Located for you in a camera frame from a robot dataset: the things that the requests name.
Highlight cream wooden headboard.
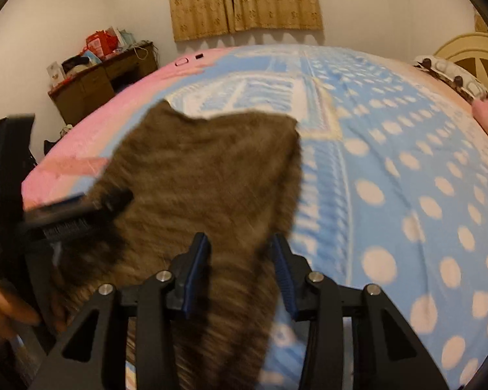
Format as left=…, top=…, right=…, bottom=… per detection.
left=435, top=32, right=488, bottom=88

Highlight pink fleece blanket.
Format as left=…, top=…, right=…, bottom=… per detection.
left=22, top=47, right=231, bottom=210

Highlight person's left hand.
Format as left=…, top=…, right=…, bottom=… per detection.
left=0, top=269, right=66, bottom=348

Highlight beige patterned window curtain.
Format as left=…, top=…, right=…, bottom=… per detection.
left=169, top=0, right=323, bottom=42

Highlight white card on desk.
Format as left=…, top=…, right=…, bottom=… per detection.
left=47, top=62, right=67, bottom=88

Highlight brown knitted sweater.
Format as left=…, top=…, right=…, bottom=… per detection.
left=59, top=101, right=302, bottom=389

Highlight black bag on desk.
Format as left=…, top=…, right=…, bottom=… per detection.
left=61, top=56, right=90, bottom=74

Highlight dark wooden desk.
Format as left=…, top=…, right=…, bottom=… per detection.
left=47, top=41, right=158, bottom=126

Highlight red gift box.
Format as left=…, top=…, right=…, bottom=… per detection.
left=85, top=30, right=118, bottom=59

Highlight blue polka dot bedsheet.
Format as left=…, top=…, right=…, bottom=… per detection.
left=126, top=44, right=488, bottom=390

